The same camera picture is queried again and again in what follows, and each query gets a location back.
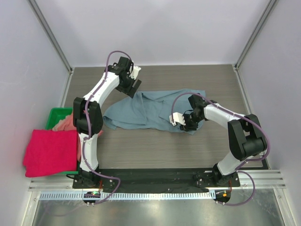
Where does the magenta t shirt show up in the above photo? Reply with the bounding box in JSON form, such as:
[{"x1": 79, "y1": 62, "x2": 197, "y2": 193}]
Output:
[{"x1": 23, "y1": 129, "x2": 78, "y2": 178}]

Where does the blue t shirt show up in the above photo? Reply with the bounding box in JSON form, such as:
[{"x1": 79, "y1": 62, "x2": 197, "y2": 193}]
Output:
[{"x1": 103, "y1": 89, "x2": 206, "y2": 133}]

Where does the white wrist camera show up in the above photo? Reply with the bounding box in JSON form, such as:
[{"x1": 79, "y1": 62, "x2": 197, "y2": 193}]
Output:
[
  {"x1": 169, "y1": 112, "x2": 186, "y2": 127},
  {"x1": 129, "y1": 66, "x2": 141, "y2": 80}
]

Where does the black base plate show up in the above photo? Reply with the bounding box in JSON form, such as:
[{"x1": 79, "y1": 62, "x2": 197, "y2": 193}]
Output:
[{"x1": 72, "y1": 168, "x2": 241, "y2": 189}]

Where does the white slotted cable duct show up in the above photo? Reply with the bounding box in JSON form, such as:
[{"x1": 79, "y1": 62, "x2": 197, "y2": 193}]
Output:
[{"x1": 40, "y1": 190, "x2": 215, "y2": 201}]

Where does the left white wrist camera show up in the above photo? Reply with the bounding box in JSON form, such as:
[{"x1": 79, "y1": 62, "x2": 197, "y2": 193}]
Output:
[{"x1": 129, "y1": 66, "x2": 141, "y2": 80}]

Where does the green plastic bin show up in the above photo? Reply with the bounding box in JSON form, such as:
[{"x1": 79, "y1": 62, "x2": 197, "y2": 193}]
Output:
[{"x1": 45, "y1": 107, "x2": 79, "y2": 178}]

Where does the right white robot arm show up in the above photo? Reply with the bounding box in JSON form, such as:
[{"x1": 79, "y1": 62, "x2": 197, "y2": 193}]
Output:
[{"x1": 171, "y1": 94, "x2": 268, "y2": 186}]

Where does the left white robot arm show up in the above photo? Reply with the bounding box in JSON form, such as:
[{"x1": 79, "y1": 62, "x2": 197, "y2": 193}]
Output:
[{"x1": 73, "y1": 55, "x2": 141, "y2": 188}]

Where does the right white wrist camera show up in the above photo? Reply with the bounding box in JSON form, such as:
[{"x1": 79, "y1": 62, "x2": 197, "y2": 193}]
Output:
[{"x1": 169, "y1": 112, "x2": 186, "y2": 127}]

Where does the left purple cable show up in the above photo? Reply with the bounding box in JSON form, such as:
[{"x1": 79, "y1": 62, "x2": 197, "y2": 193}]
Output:
[{"x1": 80, "y1": 50, "x2": 132, "y2": 206}]

